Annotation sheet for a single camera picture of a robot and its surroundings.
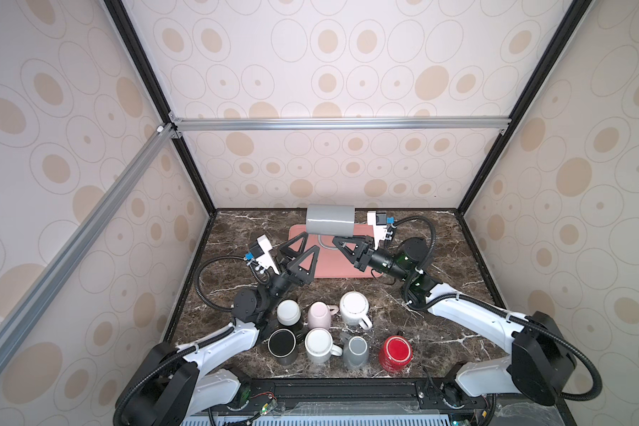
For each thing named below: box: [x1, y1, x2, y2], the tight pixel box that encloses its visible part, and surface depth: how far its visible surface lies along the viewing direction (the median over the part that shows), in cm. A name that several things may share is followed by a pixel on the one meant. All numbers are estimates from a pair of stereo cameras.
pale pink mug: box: [307, 301, 340, 331], surface depth 82 cm
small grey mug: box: [343, 335, 371, 371], surface depth 76 cm
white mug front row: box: [304, 327, 344, 364], surface depth 78 cm
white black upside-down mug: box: [276, 299, 301, 327], surface depth 82 cm
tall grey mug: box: [305, 204, 355, 238], surface depth 63 cm
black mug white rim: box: [267, 328, 299, 367], surface depth 76 cm
